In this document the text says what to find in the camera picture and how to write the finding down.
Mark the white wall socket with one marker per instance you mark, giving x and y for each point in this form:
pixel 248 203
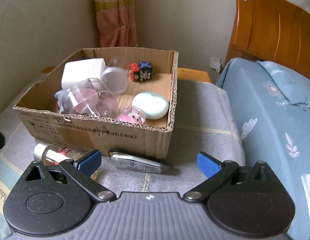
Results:
pixel 215 64

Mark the grey blue towel mat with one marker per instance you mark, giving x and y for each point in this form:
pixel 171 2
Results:
pixel 203 122

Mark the white green-labelled bottle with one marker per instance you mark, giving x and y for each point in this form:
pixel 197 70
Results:
pixel 77 71

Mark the clear container red label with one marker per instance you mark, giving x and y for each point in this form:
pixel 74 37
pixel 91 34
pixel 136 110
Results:
pixel 91 98

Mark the pink pig keychain bottle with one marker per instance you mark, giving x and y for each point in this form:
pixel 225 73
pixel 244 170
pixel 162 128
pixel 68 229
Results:
pixel 133 115

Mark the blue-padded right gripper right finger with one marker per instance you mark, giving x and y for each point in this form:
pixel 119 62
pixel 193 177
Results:
pixel 218 174

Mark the clear plastic ball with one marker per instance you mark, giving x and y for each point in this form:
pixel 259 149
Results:
pixel 115 79

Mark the wooden bedside table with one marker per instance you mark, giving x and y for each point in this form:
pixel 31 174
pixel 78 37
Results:
pixel 193 75

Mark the wooden headboard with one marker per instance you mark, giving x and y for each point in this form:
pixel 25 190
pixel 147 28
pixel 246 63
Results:
pixel 271 30

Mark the red toy train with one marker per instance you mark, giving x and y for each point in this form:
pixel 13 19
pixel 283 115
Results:
pixel 134 72

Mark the blue floral bedding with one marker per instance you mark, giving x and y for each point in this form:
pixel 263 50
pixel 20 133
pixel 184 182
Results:
pixel 271 107

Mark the pink orange curtain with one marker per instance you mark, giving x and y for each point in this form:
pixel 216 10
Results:
pixel 116 23

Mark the brown cardboard box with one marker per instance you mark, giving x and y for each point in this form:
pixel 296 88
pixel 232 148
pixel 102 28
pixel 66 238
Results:
pixel 36 109

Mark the mint green round case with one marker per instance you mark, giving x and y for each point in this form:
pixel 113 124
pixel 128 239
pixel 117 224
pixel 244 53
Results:
pixel 152 104

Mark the clear golden capsule bottle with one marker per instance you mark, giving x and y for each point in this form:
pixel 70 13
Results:
pixel 57 154

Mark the grey toy figure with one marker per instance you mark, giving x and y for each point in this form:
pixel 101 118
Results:
pixel 61 98

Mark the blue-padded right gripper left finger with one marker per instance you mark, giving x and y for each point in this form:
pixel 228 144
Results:
pixel 95 190

